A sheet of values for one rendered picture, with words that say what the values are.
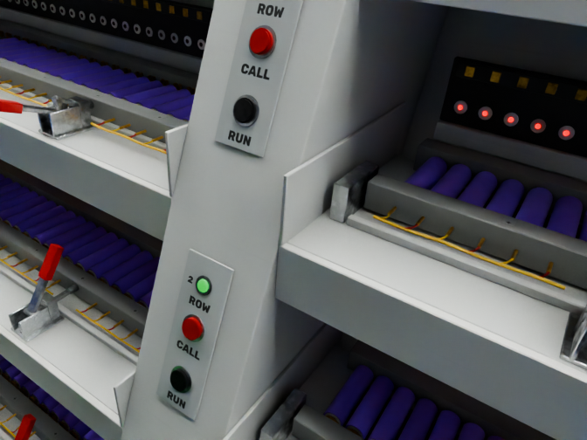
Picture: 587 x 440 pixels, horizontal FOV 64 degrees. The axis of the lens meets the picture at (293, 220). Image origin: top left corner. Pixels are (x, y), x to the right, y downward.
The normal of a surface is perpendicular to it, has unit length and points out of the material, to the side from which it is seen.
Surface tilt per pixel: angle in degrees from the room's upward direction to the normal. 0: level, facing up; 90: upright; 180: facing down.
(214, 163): 90
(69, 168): 111
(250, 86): 90
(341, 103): 90
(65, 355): 21
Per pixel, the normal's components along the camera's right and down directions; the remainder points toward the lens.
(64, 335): 0.07, -0.84
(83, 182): -0.54, 0.41
